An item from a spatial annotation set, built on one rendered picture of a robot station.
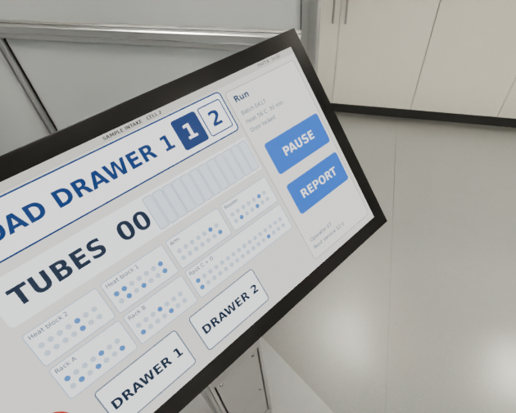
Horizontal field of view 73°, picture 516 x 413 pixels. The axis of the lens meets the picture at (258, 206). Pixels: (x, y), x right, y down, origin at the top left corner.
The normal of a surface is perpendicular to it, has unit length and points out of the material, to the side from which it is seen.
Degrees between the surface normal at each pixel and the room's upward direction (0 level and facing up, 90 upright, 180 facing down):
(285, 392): 5
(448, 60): 90
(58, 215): 50
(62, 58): 90
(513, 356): 0
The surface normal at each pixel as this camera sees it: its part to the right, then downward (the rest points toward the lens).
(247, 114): 0.47, -0.05
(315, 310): -0.07, -0.69
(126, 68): -0.28, 0.71
